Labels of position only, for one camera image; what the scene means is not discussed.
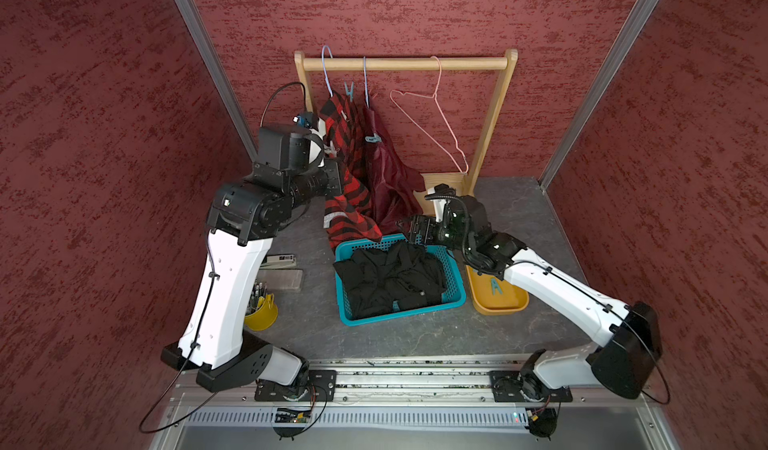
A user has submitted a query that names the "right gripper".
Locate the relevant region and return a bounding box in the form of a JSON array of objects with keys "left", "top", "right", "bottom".
[{"left": 394, "top": 214, "right": 474, "bottom": 252}]

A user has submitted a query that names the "red black plaid shirt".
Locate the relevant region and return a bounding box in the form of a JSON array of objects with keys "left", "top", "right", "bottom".
[{"left": 319, "top": 92, "right": 383, "bottom": 249}]

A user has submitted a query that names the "black long-sleeve shirt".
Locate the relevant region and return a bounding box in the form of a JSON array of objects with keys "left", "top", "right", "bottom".
[{"left": 334, "top": 240, "right": 447, "bottom": 320}]

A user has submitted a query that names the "pink wire hanger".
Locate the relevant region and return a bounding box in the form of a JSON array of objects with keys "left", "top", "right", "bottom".
[{"left": 389, "top": 55, "right": 470, "bottom": 175}]

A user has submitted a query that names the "blue wire hanger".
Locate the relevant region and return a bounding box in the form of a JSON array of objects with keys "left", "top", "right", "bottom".
[
  {"left": 362, "top": 56, "right": 370, "bottom": 108},
  {"left": 321, "top": 44, "right": 334, "bottom": 98}
]

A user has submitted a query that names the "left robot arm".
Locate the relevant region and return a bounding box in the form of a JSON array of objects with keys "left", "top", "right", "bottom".
[{"left": 161, "top": 123, "right": 342, "bottom": 395}]

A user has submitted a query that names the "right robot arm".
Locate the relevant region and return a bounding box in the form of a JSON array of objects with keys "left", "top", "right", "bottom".
[{"left": 398, "top": 185, "right": 663, "bottom": 402}]

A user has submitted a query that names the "maroon satin shirt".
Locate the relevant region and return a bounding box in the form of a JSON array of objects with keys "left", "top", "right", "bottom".
[{"left": 361, "top": 106, "right": 425, "bottom": 235}]

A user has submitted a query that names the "wooden clothes rack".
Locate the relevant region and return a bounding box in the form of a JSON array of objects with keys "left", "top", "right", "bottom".
[{"left": 294, "top": 48, "right": 519, "bottom": 195}]

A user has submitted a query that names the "teal plastic basket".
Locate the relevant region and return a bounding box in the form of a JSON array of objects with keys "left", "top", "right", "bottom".
[{"left": 334, "top": 234, "right": 466, "bottom": 326}]

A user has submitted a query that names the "yellow plastic tray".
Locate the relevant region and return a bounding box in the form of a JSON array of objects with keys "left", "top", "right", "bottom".
[{"left": 465, "top": 265, "right": 530, "bottom": 316}]

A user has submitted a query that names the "grey metal tin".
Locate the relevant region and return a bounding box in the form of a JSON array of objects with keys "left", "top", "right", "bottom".
[{"left": 256, "top": 268, "right": 304, "bottom": 292}]

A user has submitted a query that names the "yellow cup with tools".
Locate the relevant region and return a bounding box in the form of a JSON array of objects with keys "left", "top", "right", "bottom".
[{"left": 244, "top": 282, "right": 278, "bottom": 332}]

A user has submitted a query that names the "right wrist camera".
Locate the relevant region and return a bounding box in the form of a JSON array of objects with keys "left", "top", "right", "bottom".
[{"left": 425, "top": 183, "right": 456, "bottom": 223}]

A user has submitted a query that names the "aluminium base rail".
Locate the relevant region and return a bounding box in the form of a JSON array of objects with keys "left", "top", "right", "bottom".
[{"left": 161, "top": 356, "right": 661, "bottom": 435}]

